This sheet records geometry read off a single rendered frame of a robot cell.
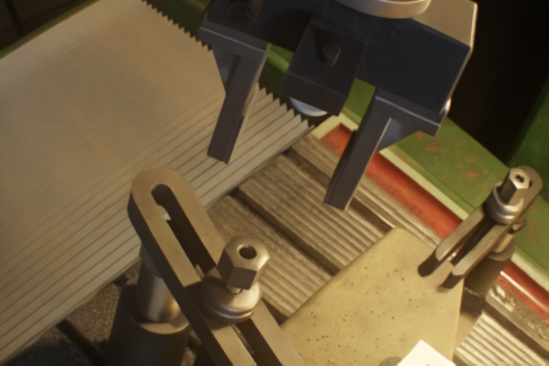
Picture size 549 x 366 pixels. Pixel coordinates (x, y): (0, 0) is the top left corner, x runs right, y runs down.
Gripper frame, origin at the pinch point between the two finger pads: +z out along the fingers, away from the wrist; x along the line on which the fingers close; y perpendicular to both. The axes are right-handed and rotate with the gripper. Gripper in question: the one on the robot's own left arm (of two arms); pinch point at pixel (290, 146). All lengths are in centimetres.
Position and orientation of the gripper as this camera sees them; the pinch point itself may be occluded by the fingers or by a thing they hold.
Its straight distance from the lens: 55.4
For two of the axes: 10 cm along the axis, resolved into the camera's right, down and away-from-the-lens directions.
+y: -2.6, 6.5, -7.1
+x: 9.3, 3.8, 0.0
